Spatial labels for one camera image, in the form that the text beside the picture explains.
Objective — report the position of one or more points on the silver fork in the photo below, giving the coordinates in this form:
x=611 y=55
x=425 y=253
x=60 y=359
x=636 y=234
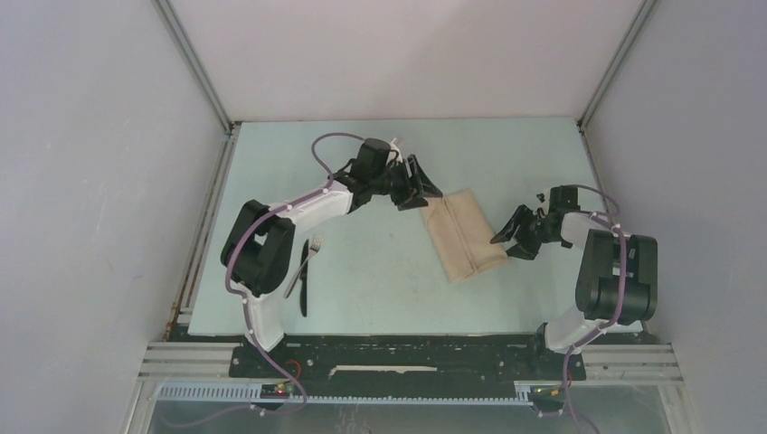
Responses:
x=313 y=247

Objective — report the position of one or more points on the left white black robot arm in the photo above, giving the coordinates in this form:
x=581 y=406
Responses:
x=257 y=253

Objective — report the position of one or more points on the white slotted cable duct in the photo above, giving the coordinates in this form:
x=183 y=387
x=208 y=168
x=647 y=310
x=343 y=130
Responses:
x=252 y=393

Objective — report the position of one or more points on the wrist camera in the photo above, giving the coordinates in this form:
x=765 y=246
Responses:
x=374 y=154
x=562 y=199

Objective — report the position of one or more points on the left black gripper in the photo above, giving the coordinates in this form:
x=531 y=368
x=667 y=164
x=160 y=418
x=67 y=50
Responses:
x=409 y=198

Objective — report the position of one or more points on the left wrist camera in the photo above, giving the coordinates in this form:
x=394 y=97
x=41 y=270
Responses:
x=374 y=154

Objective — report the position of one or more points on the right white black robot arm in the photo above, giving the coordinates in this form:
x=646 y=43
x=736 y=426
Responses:
x=617 y=281

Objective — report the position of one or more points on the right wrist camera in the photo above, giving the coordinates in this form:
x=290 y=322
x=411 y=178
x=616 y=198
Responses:
x=562 y=199

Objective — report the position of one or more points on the beige cloth napkin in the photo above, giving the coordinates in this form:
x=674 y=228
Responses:
x=461 y=236

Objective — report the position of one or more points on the aluminium frame rail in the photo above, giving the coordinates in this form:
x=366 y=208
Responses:
x=603 y=364

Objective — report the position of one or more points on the black knife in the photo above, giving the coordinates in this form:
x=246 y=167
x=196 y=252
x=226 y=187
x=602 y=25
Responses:
x=303 y=278

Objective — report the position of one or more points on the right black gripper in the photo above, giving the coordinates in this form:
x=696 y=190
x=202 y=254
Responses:
x=525 y=250

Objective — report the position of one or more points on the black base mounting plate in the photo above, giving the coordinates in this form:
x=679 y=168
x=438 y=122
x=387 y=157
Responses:
x=434 y=366

